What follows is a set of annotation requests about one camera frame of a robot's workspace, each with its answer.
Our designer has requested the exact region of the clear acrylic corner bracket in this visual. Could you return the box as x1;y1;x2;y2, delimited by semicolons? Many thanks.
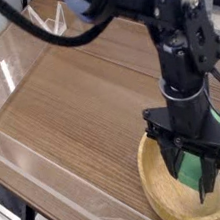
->
27;2;67;36

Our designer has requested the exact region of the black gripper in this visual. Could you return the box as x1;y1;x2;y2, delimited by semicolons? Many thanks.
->
142;81;220;204

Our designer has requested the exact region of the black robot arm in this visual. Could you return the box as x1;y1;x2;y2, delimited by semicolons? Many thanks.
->
64;0;220;197

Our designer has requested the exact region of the clear acrylic front wall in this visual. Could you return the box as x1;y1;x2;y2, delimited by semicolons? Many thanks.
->
0;131;153;220

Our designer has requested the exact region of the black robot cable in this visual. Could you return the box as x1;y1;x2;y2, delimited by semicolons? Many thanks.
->
0;0;118;60

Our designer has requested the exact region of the brown wooden bowl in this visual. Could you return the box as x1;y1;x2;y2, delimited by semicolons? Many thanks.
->
137;134;220;220

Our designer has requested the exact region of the green rectangular block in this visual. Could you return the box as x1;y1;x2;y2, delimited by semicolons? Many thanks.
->
178;152;202;191

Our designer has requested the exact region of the black table leg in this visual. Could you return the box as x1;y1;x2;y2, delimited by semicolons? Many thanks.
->
23;205;36;220

